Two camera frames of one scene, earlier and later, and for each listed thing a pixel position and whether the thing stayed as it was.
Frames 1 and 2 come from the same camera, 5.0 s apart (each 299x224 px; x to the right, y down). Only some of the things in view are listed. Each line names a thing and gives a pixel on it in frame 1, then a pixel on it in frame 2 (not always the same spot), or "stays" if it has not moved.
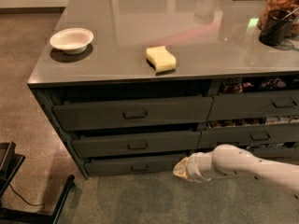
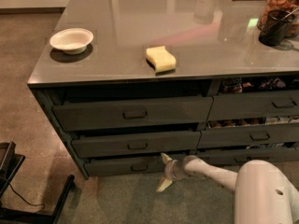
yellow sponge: [160, 60] stays
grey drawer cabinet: [135, 78] stays
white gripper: [193, 167] to [172, 170]
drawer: [133, 165] stays
